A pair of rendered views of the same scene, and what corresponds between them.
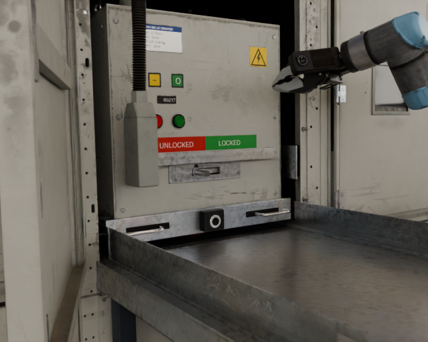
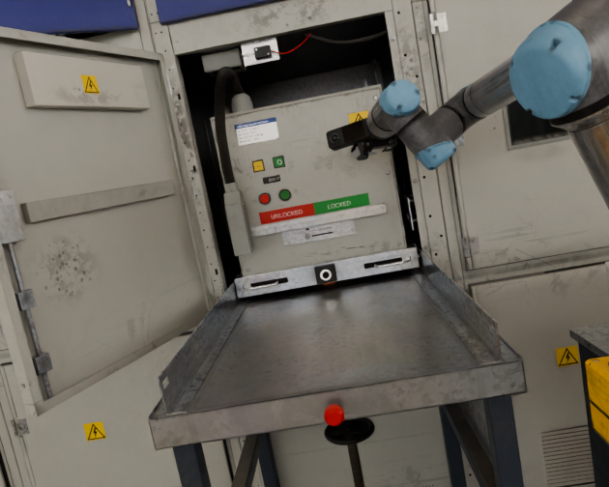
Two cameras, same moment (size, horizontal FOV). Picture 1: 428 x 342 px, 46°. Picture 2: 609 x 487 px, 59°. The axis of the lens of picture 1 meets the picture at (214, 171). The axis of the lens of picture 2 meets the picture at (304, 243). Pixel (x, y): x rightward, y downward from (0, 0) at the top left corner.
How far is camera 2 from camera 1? 0.90 m
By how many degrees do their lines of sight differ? 37
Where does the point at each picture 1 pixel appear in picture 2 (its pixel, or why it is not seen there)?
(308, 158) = (425, 208)
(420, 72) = (415, 137)
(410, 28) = (386, 101)
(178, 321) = not seen: hidden behind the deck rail
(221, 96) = (324, 165)
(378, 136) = (521, 172)
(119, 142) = not seen: hidden behind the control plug
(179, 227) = (297, 280)
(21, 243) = (6, 322)
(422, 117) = not seen: hidden behind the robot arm
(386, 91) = (529, 119)
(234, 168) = (347, 226)
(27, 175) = (1, 292)
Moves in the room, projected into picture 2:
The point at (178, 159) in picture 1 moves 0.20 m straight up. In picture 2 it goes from (280, 228) to (267, 157)
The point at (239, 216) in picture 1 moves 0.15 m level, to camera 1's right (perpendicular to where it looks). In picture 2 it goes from (357, 269) to (403, 267)
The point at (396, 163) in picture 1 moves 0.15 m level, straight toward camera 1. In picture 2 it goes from (559, 197) to (525, 208)
